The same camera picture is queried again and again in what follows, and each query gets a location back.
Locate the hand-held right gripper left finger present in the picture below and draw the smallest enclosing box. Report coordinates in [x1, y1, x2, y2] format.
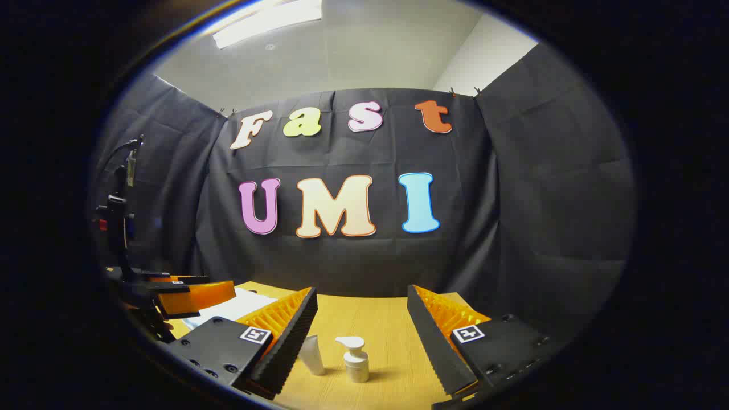
[168, 286, 318, 399]

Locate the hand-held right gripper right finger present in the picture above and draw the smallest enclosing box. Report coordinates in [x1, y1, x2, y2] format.
[407, 285, 556, 397]

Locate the white skin care tube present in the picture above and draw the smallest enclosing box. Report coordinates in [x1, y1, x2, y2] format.
[298, 334, 326, 376]

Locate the light blue suitcase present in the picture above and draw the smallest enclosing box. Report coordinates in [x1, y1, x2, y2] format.
[185, 288, 279, 330]

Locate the white pump bottle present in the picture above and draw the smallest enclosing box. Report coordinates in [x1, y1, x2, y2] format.
[335, 336, 370, 383]

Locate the black backdrop cloth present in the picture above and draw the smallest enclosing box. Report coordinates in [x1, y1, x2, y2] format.
[88, 43, 636, 342]

